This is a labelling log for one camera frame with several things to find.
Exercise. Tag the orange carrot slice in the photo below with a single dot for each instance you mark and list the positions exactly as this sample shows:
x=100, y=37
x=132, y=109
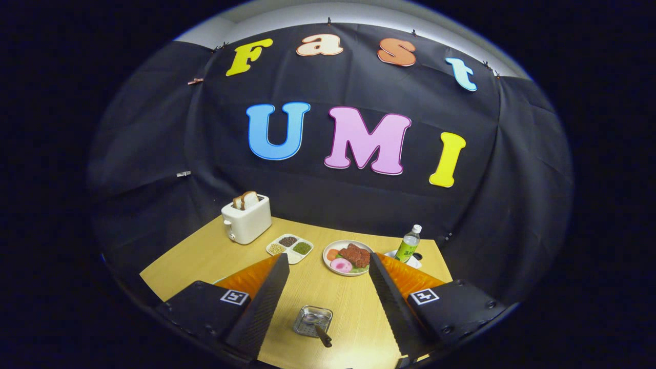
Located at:
x=333, y=254

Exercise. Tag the perforated metal tray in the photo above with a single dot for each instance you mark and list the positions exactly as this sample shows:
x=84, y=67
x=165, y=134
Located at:
x=302, y=325

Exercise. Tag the white toaster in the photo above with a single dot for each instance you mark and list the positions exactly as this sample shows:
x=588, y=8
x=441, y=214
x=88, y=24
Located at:
x=248, y=225

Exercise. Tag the white round food plate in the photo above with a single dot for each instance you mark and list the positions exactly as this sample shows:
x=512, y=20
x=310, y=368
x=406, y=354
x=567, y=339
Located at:
x=328, y=264

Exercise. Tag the green lettuce leaf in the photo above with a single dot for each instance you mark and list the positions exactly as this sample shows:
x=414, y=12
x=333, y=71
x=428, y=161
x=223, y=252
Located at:
x=359, y=269

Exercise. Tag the white divided bean dish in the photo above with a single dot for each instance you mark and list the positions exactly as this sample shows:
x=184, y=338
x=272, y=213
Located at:
x=293, y=256

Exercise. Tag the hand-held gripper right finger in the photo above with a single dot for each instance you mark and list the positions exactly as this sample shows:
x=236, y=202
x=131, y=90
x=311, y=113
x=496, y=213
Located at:
x=392, y=307

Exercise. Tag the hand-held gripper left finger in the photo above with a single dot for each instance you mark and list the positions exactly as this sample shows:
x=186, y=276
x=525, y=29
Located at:
x=266, y=302

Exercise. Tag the pink round food slice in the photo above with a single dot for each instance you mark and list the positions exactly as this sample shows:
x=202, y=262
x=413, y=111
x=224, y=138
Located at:
x=341, y=265

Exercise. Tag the small white square dish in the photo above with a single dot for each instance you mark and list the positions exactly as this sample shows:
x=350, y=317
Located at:
x=414, y=262

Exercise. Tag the green label drink bottle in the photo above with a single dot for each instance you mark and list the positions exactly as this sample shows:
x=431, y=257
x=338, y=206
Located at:
x=408, y=247

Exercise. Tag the brown meat pieces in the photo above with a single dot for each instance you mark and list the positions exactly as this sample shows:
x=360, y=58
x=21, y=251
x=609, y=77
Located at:
x=356, y=255

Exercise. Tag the toast bread slice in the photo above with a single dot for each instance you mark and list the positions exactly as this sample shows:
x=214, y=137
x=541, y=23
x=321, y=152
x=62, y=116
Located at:
x=238, y=201
x=250, y=199

